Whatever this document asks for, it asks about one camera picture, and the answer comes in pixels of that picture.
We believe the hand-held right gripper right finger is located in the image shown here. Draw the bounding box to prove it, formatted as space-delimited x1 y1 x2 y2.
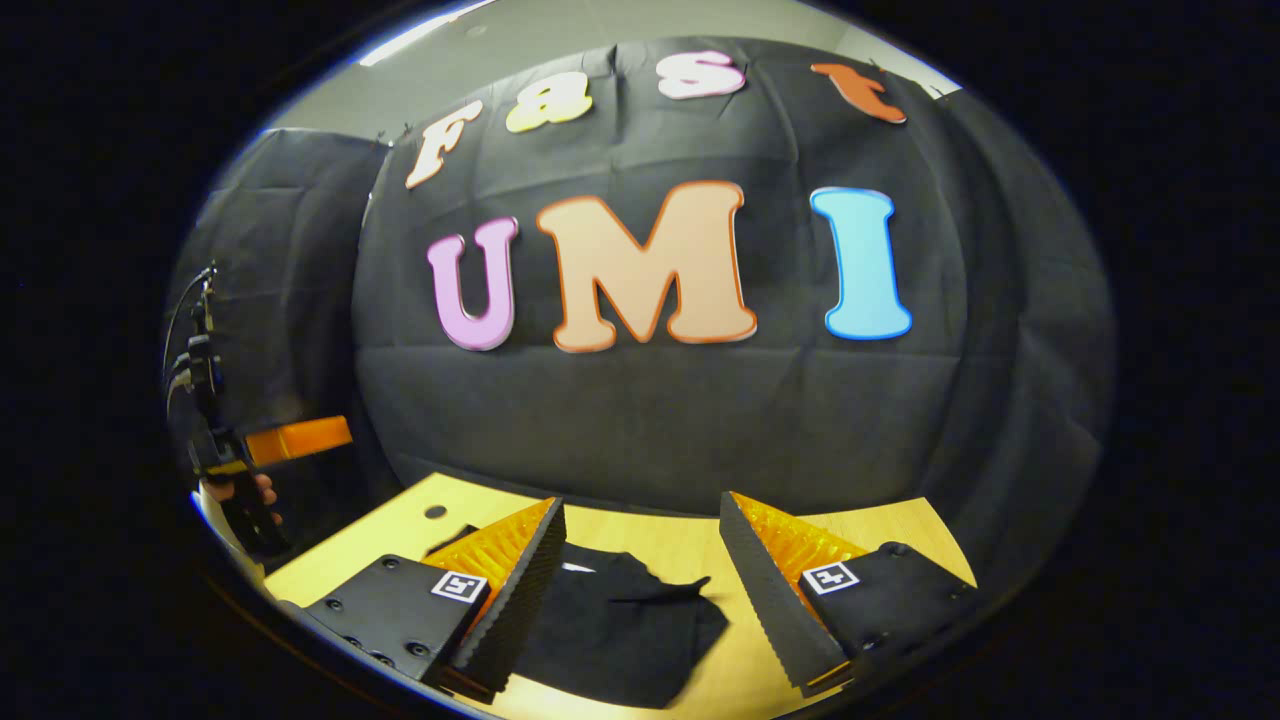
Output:
718 490 986 699

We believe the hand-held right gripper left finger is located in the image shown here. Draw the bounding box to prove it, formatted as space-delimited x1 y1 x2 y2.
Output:
300 496 568 701

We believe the black button-up garment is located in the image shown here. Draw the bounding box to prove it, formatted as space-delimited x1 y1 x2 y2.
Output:
425 522 731 711

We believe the black backdrop cloth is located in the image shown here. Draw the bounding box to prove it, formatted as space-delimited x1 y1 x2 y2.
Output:
165 35 1116 561

